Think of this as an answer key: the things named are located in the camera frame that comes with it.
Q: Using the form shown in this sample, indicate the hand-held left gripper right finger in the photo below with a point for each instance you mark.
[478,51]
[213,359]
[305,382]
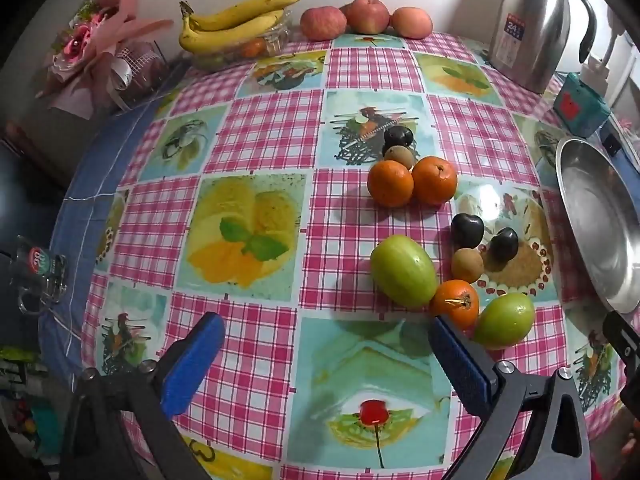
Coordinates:
[457,365]

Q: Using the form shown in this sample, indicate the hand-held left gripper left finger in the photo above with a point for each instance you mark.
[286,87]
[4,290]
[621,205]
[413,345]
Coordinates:
[192,365]

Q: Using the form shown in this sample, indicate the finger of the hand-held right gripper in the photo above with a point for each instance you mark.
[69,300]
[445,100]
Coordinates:
[625,345]
[632,402]

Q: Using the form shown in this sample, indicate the small orange with stem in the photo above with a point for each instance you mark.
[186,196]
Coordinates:
[452,307]

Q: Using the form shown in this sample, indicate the small green jujube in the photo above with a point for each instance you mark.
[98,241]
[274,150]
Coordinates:
[505,321]

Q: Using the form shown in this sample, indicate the brown kiwi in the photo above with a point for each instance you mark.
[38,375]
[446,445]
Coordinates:
[401,157]
[467,265]

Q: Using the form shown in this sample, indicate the large green jujube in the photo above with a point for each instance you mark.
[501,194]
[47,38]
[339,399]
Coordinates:
[404,271]

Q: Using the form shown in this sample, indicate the stainless steel bowl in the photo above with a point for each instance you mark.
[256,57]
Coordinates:
[595,220]

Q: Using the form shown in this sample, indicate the dark plum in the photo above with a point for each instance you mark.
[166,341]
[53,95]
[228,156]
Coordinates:
[502,244]
[398,137]
[467,230]

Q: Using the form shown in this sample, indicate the large orange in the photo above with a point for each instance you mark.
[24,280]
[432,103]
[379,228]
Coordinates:
[434,180]
[390,183]

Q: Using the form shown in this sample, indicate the glass mug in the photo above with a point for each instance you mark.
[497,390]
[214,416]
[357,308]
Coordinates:
[40,272]

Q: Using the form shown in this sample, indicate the small black object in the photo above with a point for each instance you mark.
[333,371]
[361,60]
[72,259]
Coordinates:
[612,145]

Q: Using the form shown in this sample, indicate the teal box with red label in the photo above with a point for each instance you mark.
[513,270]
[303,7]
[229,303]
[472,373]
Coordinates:
[580,105]

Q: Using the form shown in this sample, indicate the pink plaid printed tablecloth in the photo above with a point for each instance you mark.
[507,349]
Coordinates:
[265,125]

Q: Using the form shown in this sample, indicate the white furniture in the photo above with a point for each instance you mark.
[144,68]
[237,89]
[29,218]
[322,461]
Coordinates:
[610,45]

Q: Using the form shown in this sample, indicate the small tangerine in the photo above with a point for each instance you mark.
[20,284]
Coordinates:
[252,47]

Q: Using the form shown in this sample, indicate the yellow banana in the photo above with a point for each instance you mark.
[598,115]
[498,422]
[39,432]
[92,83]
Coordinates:
[225,36]
[245,10]

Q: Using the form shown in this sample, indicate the stainless steel thermos jug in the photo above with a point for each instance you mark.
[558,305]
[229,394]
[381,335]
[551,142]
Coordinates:
[535,25]

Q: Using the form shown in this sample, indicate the pink flower bouquet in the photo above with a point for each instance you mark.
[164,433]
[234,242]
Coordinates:
[95,45]

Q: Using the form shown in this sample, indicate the clear plastic container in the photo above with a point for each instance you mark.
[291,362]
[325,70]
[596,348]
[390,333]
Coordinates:
[272,40]

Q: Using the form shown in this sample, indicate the red apple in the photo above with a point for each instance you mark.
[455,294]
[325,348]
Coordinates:
[411,22]
[367,14]
[322,22]

